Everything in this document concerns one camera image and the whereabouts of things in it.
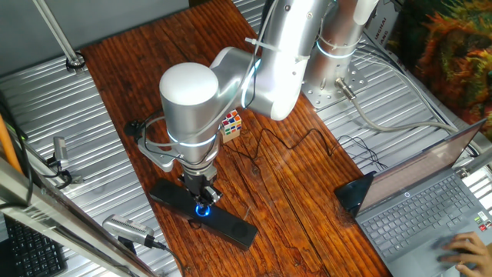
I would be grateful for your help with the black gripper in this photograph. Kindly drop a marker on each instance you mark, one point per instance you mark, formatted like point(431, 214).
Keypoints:
point(198, 184)

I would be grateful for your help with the blue ringed speaker knob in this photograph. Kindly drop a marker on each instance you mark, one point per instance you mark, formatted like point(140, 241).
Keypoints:
point(202, 211)

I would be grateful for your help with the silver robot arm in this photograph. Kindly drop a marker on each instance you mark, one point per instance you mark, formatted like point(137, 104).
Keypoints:
point(192, 100)

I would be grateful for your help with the black speaker bar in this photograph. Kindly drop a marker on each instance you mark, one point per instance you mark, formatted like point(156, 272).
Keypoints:
point(169, 194)

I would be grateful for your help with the person's right hand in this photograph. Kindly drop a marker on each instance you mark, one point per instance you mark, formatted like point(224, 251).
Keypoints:
point(473, 252)

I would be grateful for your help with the small wooden block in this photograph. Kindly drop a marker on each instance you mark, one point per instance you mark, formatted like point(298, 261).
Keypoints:
point(230, 137)

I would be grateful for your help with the Rubik's cube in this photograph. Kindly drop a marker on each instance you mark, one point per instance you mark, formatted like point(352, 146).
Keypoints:
point(232, 122)

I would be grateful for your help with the wood grain table board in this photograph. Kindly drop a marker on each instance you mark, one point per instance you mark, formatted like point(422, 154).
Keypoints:
point(127, 84)

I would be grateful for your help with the black phone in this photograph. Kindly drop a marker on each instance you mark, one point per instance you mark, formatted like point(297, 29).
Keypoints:
point(351, 192)

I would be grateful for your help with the black keyboard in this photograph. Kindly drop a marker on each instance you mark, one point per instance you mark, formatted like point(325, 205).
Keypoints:
point(32, 250)

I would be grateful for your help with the grey laptop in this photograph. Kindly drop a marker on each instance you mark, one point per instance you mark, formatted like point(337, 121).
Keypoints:
point(423, 192)

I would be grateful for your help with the aluminium pole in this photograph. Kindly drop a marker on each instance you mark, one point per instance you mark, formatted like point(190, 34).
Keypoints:
point(57, 34)

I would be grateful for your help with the printed cardboard box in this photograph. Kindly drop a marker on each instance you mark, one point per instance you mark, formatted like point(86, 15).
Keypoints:
point(382, 27)

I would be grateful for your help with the colourful furry fabric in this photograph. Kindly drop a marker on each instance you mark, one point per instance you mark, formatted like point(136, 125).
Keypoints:
point(453, 57)

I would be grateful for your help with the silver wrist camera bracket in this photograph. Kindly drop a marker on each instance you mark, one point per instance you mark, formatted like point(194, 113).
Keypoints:
point(159, 159)

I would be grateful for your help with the silver ribbed camera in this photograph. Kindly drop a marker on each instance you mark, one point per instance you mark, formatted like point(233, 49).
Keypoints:
point(127, 229)

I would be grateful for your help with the aluminium frame beam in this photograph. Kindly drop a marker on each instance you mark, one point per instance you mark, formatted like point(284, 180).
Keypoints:
point(57, 219)

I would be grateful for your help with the small grey camera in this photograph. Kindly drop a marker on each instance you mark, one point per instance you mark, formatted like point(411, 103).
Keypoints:
point(60, 150)

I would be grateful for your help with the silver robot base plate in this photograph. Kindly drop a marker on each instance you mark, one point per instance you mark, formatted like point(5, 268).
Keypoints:
point(323, 92)

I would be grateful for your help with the aluminium strut with bracket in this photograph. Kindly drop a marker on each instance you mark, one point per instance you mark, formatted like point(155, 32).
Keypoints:
point(38, 161)

